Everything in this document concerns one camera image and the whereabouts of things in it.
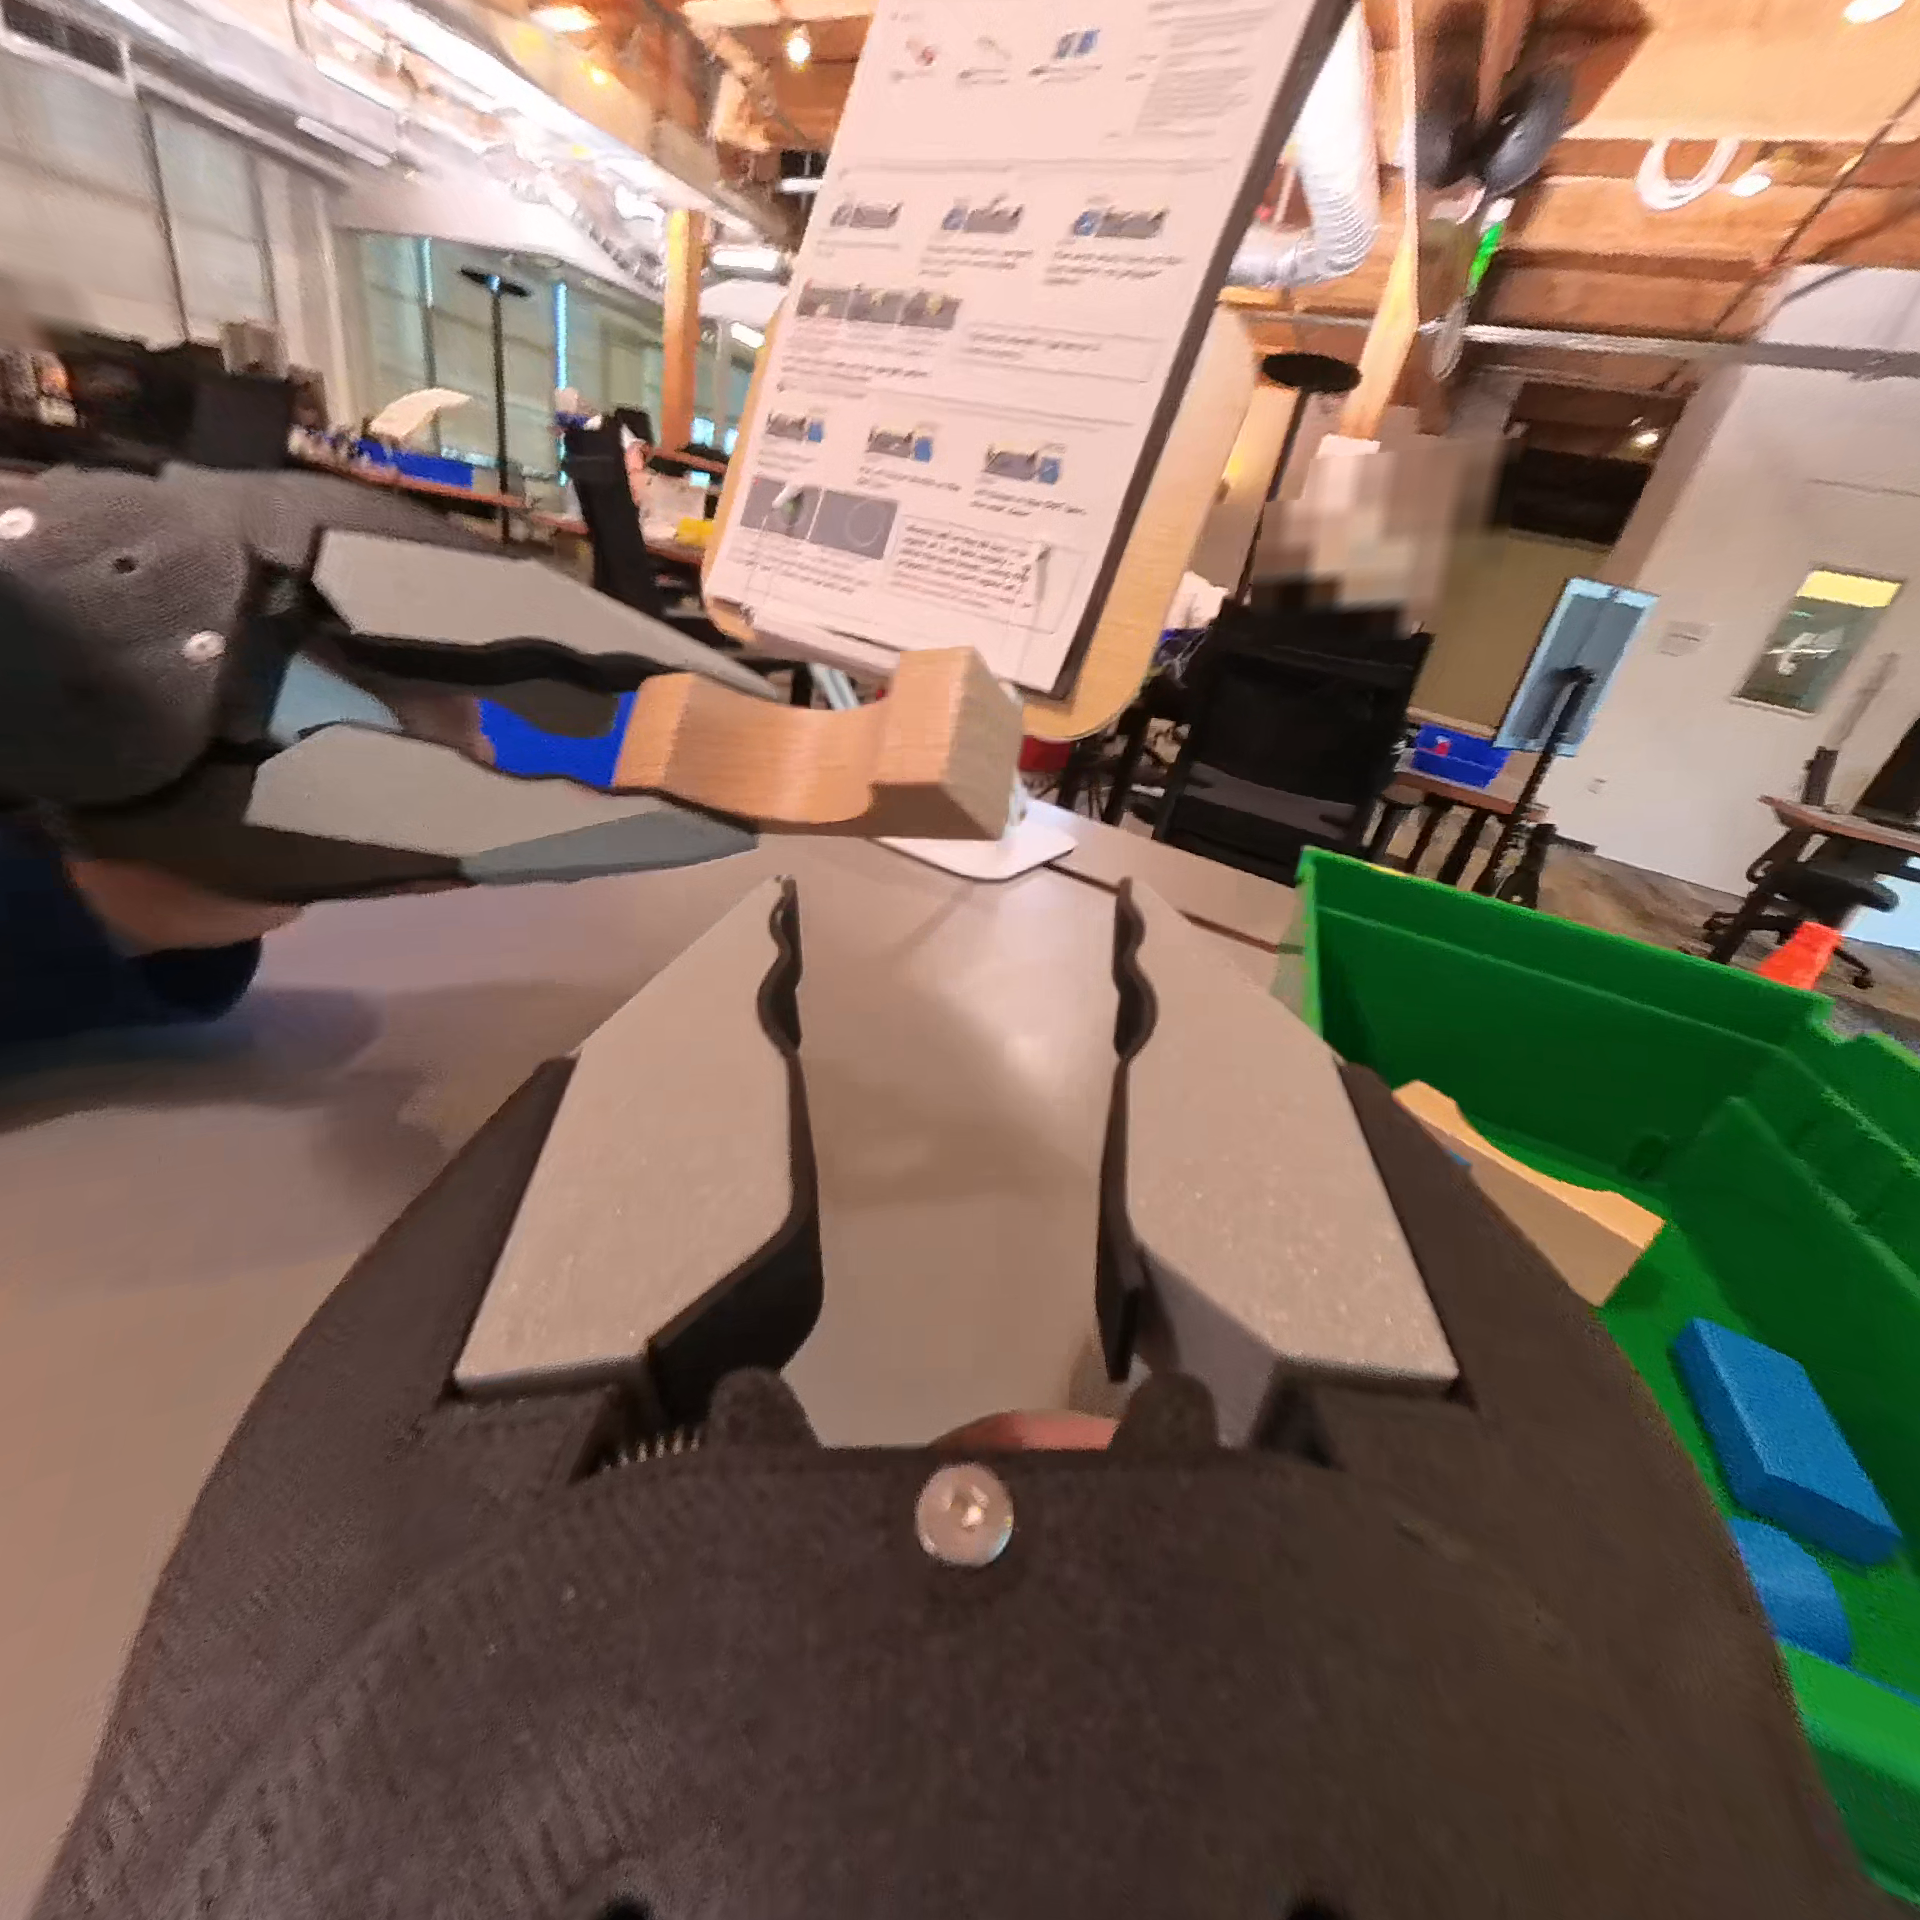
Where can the white document stand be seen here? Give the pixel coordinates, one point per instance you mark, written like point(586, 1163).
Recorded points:
point(990, 859)

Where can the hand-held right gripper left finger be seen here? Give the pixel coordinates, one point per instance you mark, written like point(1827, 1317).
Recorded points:
point(645, 1201)

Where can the orange traffic cone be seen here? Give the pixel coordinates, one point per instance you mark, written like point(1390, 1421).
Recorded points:
point(1800, 960)

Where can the tan wooden block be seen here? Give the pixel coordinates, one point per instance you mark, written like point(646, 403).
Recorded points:
point(1546, 1214)

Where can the green plastic bin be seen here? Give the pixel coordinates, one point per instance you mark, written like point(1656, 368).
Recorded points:
point(1499, 1021)

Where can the person's left forearm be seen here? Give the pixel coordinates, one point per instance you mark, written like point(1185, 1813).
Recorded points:
point(76, 991)

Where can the blue rectangular block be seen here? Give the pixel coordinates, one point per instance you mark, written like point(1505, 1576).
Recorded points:
point(1786, 1440)
point(1792, 1598)

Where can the person's left hand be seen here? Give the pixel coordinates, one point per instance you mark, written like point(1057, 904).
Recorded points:
point(165, 912)

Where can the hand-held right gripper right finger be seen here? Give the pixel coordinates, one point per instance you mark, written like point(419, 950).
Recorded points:
point(1276, 1201)

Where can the printed instruction sheet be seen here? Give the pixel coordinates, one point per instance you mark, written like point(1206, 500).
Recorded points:
point(1019, 300)

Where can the small blue storage bin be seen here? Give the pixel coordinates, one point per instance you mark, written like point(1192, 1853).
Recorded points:
point(1453, 757)

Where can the framed wall picture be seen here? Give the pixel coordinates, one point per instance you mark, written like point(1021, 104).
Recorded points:
point(1814, 646)

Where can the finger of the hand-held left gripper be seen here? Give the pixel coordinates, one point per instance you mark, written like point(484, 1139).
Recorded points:
point(481, 600)
point(388, 811)

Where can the blue plastic bin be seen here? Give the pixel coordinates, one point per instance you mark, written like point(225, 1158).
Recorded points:
point(539, 743)

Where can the wooden arch block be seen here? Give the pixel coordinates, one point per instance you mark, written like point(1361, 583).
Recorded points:
point(809, 764)

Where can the white air duct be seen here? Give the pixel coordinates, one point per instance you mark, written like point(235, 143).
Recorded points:
point(1334, 181)

